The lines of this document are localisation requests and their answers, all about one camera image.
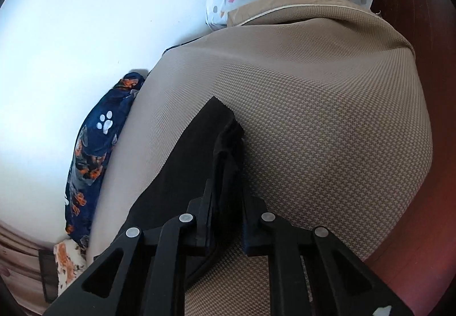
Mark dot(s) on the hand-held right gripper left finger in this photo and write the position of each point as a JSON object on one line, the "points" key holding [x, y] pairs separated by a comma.
{"points": [[199, 227]]}

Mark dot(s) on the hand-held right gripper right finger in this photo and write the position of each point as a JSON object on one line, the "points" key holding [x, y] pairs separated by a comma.
{"points": [[251, 234]]}

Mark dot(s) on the black pants with orange lining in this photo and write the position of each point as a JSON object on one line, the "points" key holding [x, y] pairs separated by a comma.
{"points": [[171, 187]]}

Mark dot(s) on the blue dog print blanket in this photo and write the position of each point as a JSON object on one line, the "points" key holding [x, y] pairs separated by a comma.
{"points": [[96, 137]]}

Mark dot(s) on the white orange floral pillow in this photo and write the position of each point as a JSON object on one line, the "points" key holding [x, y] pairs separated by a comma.
{"points": [[67, 262]]}

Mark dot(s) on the beige woven bed mattress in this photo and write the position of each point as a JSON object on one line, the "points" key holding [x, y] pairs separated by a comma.
{"points": [[320, 105]]}

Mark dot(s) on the black framed panel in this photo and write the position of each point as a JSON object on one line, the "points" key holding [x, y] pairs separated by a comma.
{"points": [[48, 276]]}

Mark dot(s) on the pink patterned curtain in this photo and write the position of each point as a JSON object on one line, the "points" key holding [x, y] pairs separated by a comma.
{"points": [[17, 248]]}

